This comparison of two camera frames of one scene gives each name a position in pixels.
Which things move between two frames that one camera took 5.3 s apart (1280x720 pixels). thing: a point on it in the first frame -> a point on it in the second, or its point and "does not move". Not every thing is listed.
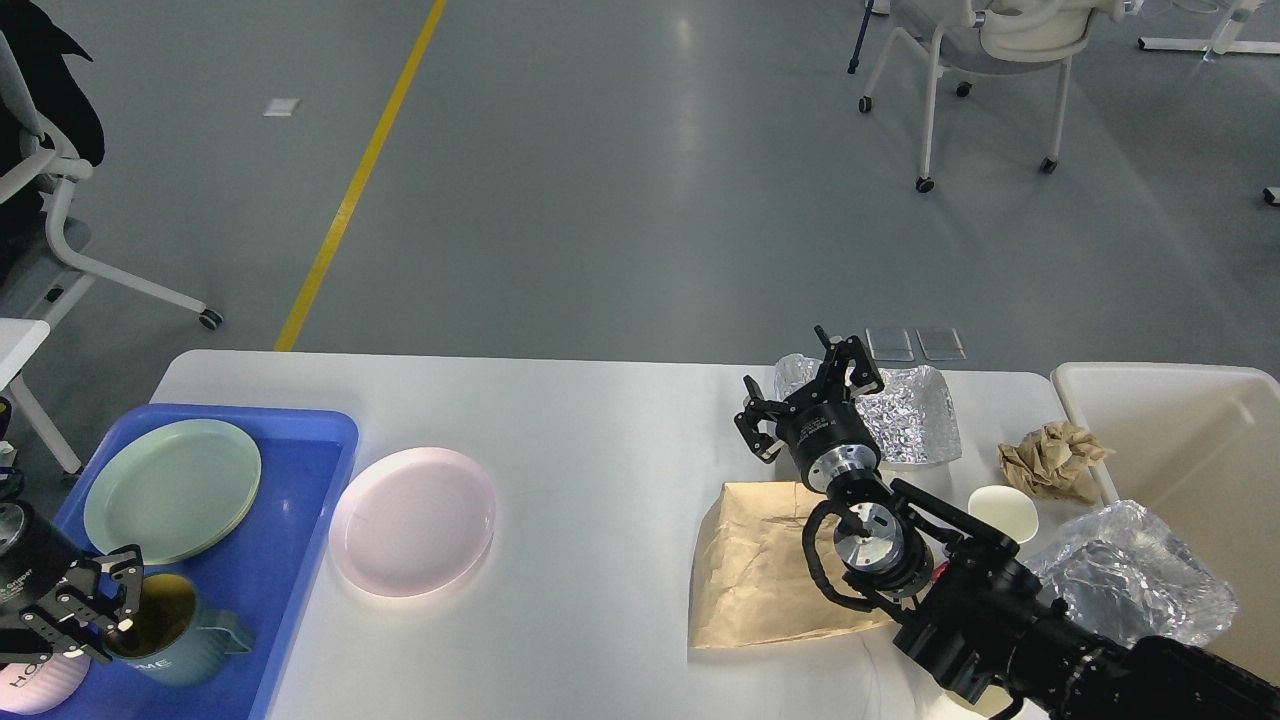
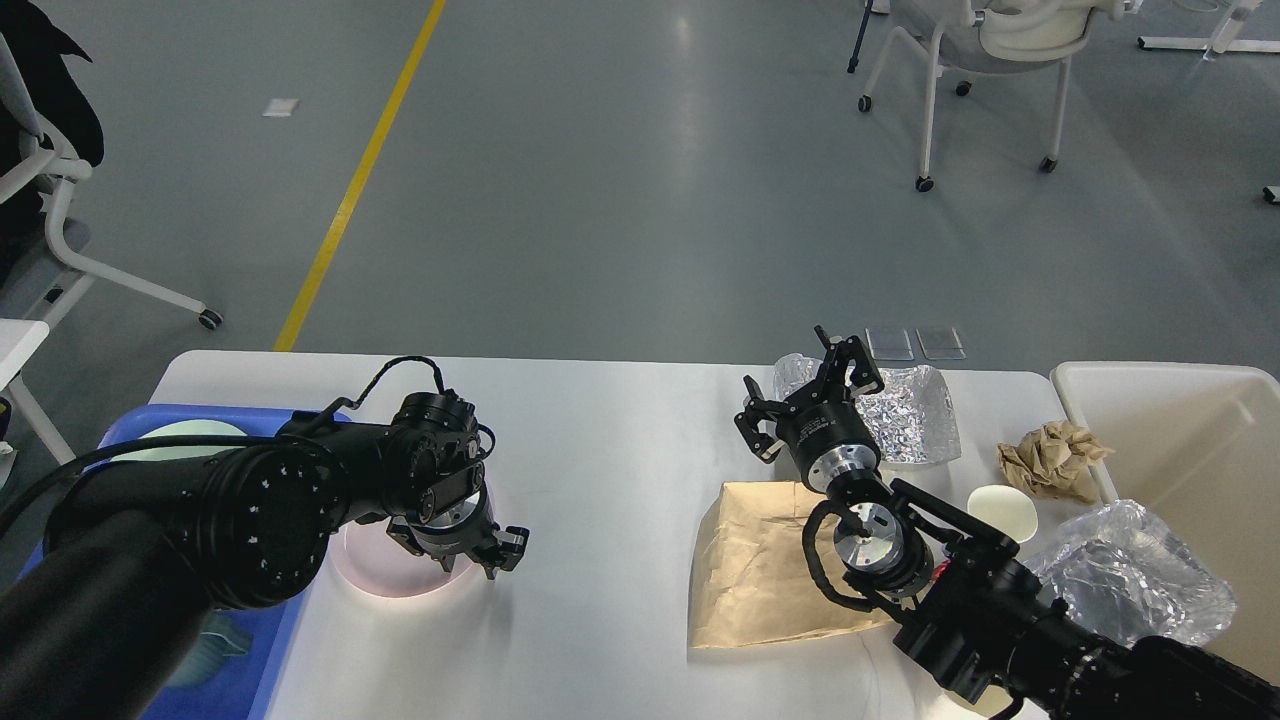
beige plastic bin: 1196,446 does not move
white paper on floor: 280,107 does not move
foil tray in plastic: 1127,571 does not move
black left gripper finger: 126,561 -> 506,550
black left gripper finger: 32,638 -> 399,529
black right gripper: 827,439 does not move
